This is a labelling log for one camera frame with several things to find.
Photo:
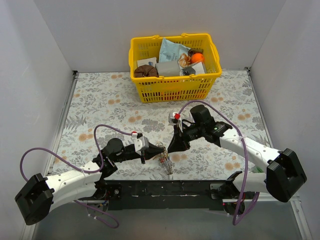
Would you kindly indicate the white box in basket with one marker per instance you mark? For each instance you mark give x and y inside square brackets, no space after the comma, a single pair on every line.
[147,61]

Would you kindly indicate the floral patterned table mat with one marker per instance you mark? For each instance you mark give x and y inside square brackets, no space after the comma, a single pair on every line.
[107,105]

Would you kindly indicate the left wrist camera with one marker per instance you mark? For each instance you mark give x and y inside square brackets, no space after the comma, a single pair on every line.
[141,144]

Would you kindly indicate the white packet with black item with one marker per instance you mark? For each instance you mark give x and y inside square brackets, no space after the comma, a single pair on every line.
[197,68]

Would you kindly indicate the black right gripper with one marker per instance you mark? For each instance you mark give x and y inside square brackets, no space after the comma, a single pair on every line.
[182,138]

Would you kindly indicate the orange fruit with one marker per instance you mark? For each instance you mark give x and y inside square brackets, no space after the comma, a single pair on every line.
[197,57]

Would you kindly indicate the yellow plastic basket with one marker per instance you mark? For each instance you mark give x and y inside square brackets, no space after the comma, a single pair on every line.
[164,89]

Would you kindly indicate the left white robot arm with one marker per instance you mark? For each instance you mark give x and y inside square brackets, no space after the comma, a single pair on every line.
[42,194]

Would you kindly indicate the green blue box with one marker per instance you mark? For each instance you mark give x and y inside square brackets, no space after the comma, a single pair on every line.
[256,169]

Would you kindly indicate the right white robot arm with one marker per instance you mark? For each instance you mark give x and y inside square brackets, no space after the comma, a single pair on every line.
[281,174]

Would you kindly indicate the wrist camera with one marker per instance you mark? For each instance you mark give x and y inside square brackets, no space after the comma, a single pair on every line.
[174,119]
[141,144]

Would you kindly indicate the grey box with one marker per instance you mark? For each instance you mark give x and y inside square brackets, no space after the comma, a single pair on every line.
[168,69]

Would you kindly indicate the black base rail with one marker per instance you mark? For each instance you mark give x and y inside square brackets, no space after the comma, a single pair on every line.
[162,194]

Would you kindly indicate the clear wrapped pastry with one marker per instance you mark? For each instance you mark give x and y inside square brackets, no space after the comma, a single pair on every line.
[184,60]

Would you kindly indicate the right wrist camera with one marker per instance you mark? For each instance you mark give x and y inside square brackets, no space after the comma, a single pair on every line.
[174,119]

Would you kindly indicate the light blue snack bag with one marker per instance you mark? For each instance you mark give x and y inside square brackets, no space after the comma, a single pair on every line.
[170,51]

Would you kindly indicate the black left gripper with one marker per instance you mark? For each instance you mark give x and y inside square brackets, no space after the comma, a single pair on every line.
[143,154]

